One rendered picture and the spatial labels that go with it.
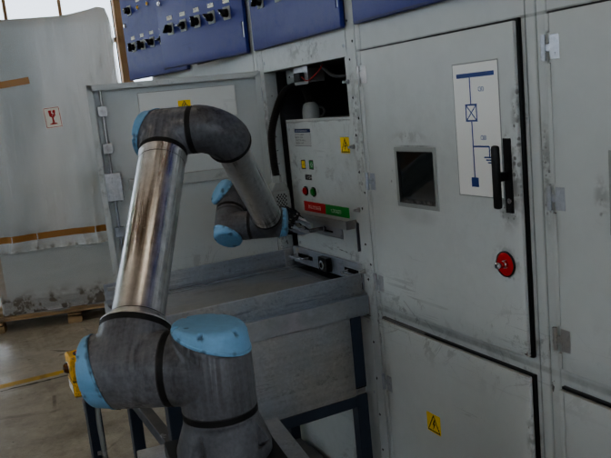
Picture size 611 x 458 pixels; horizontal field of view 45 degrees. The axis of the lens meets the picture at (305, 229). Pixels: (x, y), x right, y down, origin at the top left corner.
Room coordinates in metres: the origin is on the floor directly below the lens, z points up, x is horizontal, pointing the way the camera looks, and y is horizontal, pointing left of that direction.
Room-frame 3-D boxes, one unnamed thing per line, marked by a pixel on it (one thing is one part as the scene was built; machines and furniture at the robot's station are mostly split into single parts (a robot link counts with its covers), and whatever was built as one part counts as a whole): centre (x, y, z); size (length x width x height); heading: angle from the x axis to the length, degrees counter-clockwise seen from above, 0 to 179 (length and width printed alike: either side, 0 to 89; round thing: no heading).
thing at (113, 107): (2.71, 0.41, 1.21); 0.63 x 0.07 x 0.74; 106
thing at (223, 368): (1.38, 0.21, 0.96); 0.17 x 0.15 x 0.18; 81
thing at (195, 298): (2.32, 0.27, 0.82); 0.68 x 0.62 x 0.06; 116
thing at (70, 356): (1.74, 0.57, 0.85); 0.08 x 0.08 x 0.10; 26
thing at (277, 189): (2.64, 0.08, 1.09); 0.08 x 0.05 x 0.17; 116
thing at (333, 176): (2.48, -0.07, 1.15); 0.48 x 0.01 x 0.48; 26
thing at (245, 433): (1.38, 0.20, 0.83); 0.19 x 0.19 x 0.10
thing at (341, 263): (2.49, -0.09, 0.89); 0.54 x 0.05 x 0.06; 26
